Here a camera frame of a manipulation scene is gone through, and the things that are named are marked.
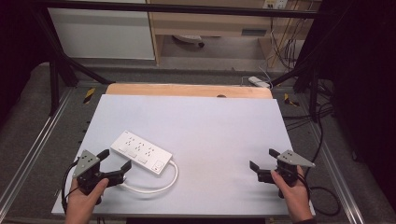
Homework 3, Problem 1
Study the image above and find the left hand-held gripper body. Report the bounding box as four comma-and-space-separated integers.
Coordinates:
72, 149, 126, 197

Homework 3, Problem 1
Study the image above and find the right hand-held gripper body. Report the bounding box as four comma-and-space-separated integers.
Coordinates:
257, 149, 316, 200

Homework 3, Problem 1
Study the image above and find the white power strip cable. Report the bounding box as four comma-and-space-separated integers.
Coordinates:
119, 160, 179, 195

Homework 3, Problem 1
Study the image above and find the person's right hand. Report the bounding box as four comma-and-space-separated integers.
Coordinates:
270, 165, 313, 216

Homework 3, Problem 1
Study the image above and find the person's left hand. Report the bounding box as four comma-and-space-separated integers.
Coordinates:
64, 177, 110, 217

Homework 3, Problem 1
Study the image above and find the yellow black tape strip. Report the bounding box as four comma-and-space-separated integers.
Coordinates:
82, 87, 96, 105
283, 92, 301, 107

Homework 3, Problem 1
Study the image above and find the black metal stand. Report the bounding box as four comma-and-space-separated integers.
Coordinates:
30, 7, 117, 117
270, 60, 322, 123

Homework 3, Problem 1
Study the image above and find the small white power strip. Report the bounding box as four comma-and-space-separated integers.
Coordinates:
247, 76, 272, 90

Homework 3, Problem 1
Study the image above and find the wooden board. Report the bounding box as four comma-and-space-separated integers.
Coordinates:
105, 82, 274, 100

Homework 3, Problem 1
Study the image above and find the black curtain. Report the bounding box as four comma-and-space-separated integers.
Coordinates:
295, 0, 396, 206
0, 0, 52, 125

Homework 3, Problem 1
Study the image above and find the white cabinet panel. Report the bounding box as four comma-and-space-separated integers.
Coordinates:
47, 7, 156, 61

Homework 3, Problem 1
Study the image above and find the white device under desk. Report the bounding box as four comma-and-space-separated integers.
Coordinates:
172, 34, 205, 49

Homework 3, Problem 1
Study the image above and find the wooden desk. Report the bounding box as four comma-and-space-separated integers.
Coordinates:
146, 0, 322, 67

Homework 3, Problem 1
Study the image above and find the black metal crossbar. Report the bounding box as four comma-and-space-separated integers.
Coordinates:
31, 0, 323, 20

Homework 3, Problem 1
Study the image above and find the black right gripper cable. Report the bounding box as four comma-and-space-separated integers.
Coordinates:
297, 102, 342, 217

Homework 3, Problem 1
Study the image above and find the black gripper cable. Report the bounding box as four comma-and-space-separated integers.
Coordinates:
61, 160, 79, 216
297, 102, 342, 217

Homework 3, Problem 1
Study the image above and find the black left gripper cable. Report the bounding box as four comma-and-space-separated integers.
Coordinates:
61, 160, 79, 216

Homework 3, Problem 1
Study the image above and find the bundle of black floor cables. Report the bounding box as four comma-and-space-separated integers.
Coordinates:
282, 104, 334, 132

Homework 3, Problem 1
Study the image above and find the aluminium rail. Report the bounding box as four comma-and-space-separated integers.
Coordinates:
303, 92, 366, 224
0, 87, 77, 220

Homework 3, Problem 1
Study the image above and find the bundle of hanging cables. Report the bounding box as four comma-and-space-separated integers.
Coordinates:
269, 0, 307, 71

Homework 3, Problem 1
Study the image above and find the white wall socket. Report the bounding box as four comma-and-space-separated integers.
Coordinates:
262, 0, 290, 10

